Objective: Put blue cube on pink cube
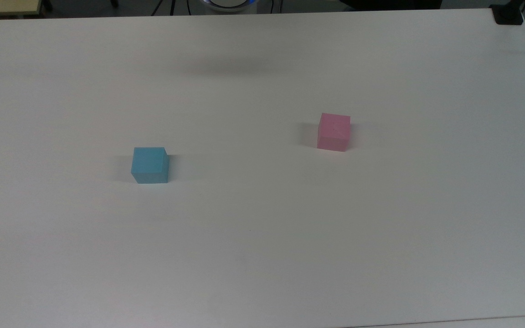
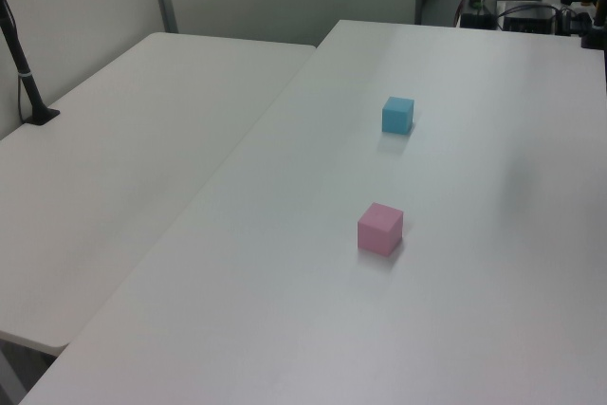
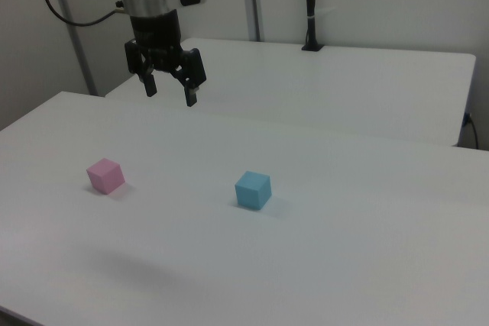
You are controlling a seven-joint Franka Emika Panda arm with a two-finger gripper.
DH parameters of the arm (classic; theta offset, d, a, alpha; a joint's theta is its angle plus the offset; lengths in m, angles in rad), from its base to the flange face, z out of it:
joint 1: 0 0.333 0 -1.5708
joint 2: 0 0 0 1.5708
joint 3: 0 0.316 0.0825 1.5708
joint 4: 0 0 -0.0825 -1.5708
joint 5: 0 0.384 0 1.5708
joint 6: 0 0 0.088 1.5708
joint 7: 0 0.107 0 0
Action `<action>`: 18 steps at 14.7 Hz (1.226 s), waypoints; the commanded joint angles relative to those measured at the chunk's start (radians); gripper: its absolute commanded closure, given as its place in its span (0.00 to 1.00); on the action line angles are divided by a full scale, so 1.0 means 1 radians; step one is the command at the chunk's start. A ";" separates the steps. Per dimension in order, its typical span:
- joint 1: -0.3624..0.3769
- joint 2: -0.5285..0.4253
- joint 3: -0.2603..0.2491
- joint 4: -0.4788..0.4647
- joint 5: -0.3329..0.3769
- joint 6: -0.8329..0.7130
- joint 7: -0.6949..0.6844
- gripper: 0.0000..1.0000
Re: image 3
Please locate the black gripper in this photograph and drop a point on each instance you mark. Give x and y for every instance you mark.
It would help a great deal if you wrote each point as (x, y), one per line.
(154, 36)

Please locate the blue cube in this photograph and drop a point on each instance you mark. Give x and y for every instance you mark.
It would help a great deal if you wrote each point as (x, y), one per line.
(252, 190)

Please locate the pink cube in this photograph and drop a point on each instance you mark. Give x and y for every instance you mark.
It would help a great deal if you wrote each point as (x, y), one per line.
(105, 177)

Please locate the white side table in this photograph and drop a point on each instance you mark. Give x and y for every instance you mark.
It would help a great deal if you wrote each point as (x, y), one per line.
(305, 85)

